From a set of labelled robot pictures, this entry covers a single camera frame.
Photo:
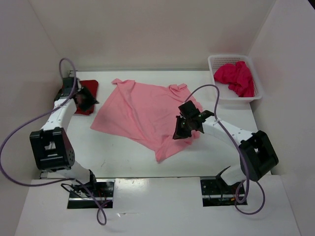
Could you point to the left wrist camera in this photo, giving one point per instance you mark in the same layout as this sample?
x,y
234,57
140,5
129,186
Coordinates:
x,y
70,87

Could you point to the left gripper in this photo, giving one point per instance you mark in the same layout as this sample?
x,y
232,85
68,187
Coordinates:
x,y
91,102

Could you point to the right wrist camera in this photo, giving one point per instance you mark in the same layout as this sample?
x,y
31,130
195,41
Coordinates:
x,y
188,110

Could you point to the light pink t-shirt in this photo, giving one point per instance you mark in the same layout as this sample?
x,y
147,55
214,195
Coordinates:
x,y
145,114

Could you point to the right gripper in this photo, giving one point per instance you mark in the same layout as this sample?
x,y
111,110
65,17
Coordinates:
x,y
179,133

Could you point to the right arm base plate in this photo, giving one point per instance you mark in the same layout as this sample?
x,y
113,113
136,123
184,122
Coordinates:
x,y
210,187

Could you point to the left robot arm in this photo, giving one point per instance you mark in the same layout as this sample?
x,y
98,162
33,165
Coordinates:
x,y
77,173

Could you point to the hot pink t-shirt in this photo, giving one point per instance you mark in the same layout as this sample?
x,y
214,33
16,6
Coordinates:
x,y
238,77

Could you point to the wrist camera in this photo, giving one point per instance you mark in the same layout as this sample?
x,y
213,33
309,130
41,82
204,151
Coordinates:
x,y
188,110
70,87

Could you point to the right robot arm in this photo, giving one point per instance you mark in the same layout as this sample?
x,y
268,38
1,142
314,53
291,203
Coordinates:
x,y
256,153

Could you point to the white plastic basket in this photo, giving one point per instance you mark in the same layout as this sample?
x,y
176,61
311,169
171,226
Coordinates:
x,y
228,96

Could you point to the red t-shirt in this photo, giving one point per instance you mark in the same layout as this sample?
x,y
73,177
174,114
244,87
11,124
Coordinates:
x,y
92,85

